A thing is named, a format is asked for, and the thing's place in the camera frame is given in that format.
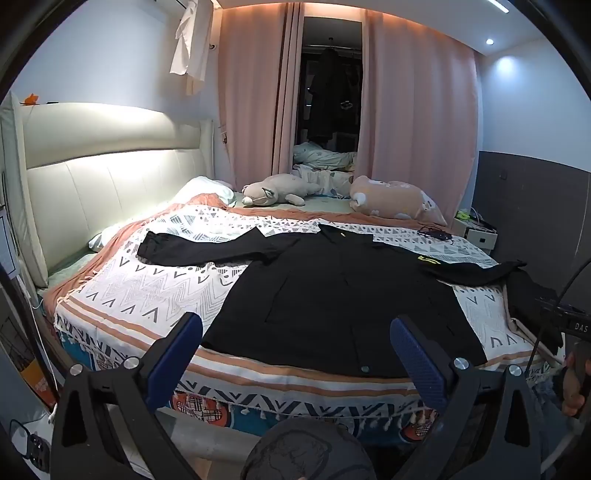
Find black cable bundle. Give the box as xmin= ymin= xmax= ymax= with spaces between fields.
xmin=418 ymin=224 xmax=455 ymax=243

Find black jacket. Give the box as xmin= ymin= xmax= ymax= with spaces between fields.
xmin=137 ymin=224 xmax=528 ymax=379

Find patterned white blanket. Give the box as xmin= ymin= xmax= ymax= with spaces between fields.
xmin=53 ymin=203 xmax=555 ymax=444

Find pink curtain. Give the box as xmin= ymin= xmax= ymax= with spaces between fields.
xmin=358 ymin=9 xmax=481 ymax=217
xmin=217 ymin=2 xmax=305 ymax=192

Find orange box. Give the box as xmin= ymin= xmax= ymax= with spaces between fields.
xmin=19 ymin=357 xmax=52 ymax=411

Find beige plush toy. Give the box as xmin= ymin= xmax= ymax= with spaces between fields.
xmin=242 ymin=173 xmax=326 ymax=207

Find white frilled cloth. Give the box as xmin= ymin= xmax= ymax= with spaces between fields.
xmin=291 ymin=166 xmax=356 ymax=197

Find white hanging garment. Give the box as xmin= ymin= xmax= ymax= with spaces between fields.
xmin=169 ymin=0 xmax=214 ymax=95

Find person's knee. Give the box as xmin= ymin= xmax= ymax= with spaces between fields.
xmin=245 ymin=418 xmax=377 ymax=480

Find person's right hand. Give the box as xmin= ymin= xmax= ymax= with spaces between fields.
xmin=561 ymin=342 xmax=591 ymax=416

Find white nightstand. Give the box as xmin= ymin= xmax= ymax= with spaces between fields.
xmin=451 ymin=210 xmax=498 ymax=250

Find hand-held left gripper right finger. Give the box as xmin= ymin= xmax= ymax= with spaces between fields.
xmin=389 ymin=315 xmax=543 ymax=480

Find cream padded headboard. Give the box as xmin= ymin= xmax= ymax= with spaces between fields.
xmin=0 ymin=90 xmax=218 ymax=289

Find white pillow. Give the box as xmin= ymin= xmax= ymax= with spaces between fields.
xmin=178 ymin=176 xmax=235 ymax=206

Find dark cloth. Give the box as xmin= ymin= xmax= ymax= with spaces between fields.
xmin=505 ymin=270 xmax=565 ymax=355

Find dark hanging clothes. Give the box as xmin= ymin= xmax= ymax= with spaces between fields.
xmin=307 ymin=46 xmax=361 ymax=144

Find orange plush pillow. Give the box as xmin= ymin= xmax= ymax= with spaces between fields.
xmin=348 ymin=175 xmax=448 ymax=227

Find pale floral quilt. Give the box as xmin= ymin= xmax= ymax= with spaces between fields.
xmin=293 ymin=141 xmax=358 ymax=174

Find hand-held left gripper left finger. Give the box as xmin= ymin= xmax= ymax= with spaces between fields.
xmin=50 ymin=312 xmax=204 ymax=480

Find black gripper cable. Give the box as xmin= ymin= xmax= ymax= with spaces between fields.
xmin=526 ymin=258 xmax=591 ymax=374

